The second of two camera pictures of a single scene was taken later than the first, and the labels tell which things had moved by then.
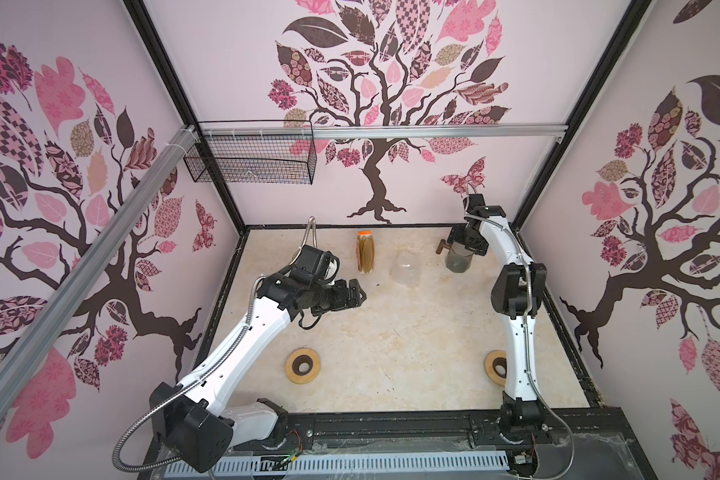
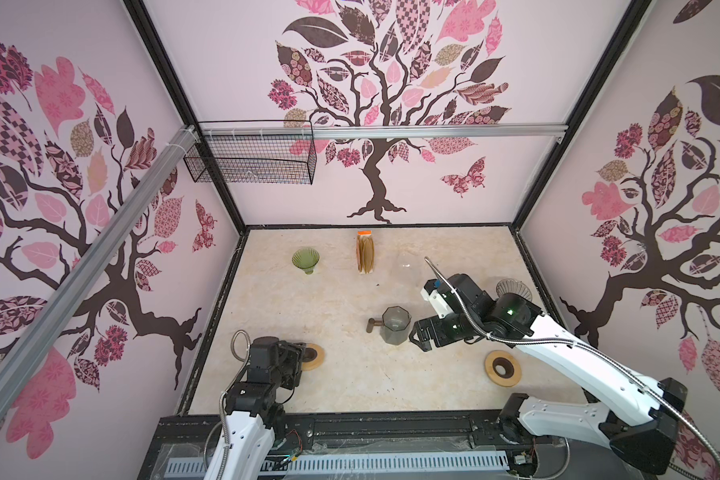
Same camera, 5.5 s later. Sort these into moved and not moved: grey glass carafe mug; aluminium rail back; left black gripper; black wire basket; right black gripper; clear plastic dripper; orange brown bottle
Moved: grey glass carafe mug; right black gripper; left black gripper
Not moved: aluminium rail back; clear plastic dripper; black wire basket; orange brown bottle
